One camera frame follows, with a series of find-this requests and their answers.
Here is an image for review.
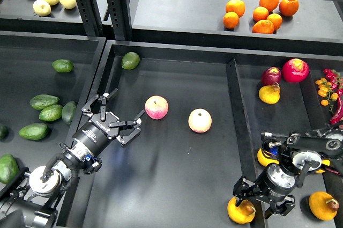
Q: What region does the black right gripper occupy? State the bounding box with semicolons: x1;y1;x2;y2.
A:
233;163;295;219

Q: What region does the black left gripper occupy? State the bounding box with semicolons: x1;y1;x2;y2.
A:
72;89;145;156

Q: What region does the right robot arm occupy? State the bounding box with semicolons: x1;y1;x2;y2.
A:
233;124;342;218

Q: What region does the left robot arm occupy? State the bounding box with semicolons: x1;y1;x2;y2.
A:
1;89;145;227

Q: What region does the dark avocado right of pile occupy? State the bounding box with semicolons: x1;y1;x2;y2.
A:
61;101;77;125

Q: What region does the green avocado middle pile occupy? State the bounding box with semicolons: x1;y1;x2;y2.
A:
39;104;63;122

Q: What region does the green avocado tray corner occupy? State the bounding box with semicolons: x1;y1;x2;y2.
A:
121;52;140;70

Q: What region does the dark green avocado top pile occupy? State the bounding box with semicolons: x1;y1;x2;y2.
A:
29;94;59;110

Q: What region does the green avocado lower pile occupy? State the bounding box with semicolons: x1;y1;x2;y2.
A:
18;123;49;141

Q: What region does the dark avocado at left edge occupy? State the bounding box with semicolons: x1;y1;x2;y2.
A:
0;123;8;139

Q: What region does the yellow pear upper right tray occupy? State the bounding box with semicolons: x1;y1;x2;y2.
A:
258;83;281;105

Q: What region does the dark red pear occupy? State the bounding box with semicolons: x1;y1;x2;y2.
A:
261;67;281;86

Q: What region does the pale yellow pear right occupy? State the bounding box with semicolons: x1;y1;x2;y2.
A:
59;0;77;10

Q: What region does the pale yellow pear front left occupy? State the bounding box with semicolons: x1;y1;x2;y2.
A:
33;0;51;17

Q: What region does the pink red apple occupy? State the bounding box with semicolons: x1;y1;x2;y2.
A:
145;95;169;120

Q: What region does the black centre tray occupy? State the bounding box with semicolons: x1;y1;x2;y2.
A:
46;39;269;228

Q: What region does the pale yellow pink apple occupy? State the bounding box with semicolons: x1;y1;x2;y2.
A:
188;108;212;133

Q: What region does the black left tray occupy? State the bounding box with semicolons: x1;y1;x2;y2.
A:
1;31;106;171

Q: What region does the red chili pepper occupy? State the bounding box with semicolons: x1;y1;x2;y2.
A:
330;97;342;125

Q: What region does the black shelf upright right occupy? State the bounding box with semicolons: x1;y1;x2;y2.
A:
107;0;133;41

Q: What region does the black shelf upright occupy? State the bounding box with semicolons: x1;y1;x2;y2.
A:
107;0;133;41
76;0;103;36

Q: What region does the large red apple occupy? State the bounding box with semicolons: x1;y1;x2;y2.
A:
281;58;309;83

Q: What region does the black shelf upright left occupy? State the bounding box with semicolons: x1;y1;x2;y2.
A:
76;0;103;36

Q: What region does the cherry tomato bunch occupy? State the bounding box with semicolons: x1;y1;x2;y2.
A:
315;68;342;114

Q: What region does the orange far left lower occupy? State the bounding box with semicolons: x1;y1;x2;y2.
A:
223;11;240;29

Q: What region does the orange bottom front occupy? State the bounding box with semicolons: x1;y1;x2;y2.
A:
252;19;274;34

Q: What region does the orange far left upper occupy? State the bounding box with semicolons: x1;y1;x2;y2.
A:
225;0;245;18

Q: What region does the orange right lower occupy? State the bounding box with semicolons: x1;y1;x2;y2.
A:
267;13;283;31

